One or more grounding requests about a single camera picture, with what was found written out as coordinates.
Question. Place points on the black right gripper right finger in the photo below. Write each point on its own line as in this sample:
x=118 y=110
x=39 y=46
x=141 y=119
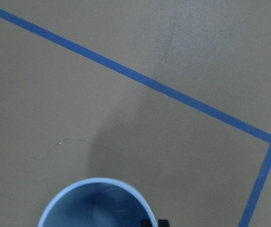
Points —
x=163 y=223

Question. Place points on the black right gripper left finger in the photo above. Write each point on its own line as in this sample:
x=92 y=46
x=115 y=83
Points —
x=145 y=223

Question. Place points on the light blue plastic cup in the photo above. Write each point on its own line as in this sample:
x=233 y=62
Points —
x=97 y=202

